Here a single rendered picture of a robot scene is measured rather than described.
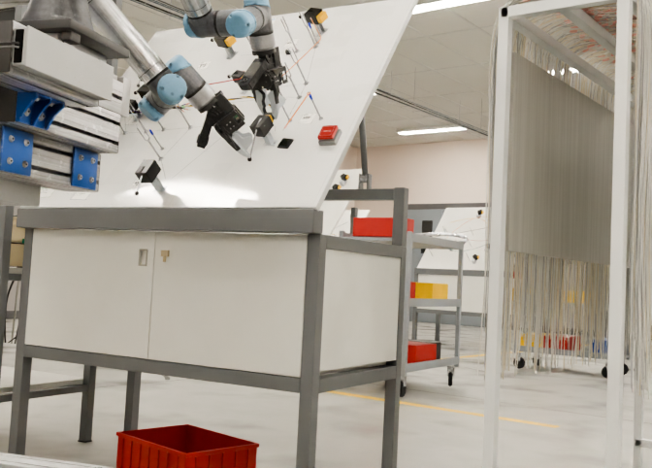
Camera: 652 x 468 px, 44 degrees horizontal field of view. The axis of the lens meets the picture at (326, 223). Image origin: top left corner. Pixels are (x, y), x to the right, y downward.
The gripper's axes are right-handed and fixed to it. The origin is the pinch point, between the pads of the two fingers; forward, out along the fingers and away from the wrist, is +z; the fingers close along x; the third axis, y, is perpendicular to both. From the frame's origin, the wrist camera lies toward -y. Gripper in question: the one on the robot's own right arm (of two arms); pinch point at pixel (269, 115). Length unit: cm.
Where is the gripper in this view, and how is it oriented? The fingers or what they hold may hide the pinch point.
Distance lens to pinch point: 250.4
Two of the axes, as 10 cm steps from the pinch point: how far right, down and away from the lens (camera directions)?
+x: -8.1, -1.2, 5.7
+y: 5.7, -3.7, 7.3
